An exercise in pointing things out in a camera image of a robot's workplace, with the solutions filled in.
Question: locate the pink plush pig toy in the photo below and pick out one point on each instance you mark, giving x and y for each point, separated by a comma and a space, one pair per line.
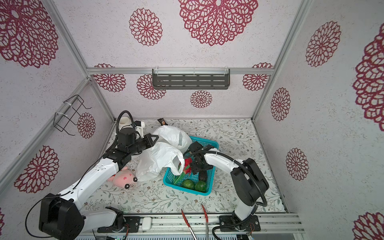
124, 179

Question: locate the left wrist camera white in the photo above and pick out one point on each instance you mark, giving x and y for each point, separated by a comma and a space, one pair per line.
139, 127

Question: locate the black wire wall rack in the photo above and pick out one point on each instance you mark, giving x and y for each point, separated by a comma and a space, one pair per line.
74, 103

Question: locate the white ceramic mug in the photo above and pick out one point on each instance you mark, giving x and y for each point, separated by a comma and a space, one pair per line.
125, 122

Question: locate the white small box on rail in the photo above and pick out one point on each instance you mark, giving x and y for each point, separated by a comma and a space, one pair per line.
146, 224

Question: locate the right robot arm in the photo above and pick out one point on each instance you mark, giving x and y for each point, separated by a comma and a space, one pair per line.
249, 182

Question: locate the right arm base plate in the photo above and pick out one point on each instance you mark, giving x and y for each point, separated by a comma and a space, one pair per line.
233, 224

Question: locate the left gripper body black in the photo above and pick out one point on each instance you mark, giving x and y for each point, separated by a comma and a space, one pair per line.
142, 144

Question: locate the red handled tongs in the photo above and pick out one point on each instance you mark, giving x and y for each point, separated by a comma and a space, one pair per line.
207, 222
188, 225

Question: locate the teal plastic basket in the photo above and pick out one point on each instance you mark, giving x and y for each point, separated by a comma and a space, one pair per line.
169, 177

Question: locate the red handled tongs right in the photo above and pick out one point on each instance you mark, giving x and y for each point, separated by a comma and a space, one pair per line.
207, 222

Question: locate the white plastic bag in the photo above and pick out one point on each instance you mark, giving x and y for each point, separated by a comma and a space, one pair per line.
166, 153

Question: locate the grey wall shelf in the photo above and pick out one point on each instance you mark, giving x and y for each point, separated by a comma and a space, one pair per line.
191, 79

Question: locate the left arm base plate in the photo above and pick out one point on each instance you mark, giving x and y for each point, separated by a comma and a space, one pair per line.
129, 224

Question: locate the black snack packet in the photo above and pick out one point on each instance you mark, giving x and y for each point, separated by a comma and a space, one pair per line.
162, 122

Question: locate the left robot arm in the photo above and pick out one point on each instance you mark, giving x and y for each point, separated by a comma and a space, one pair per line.
60, 215

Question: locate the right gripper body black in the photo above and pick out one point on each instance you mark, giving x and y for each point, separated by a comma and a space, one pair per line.
196, 167

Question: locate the red handled tongs left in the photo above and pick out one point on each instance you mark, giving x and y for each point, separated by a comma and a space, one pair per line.
188, 225

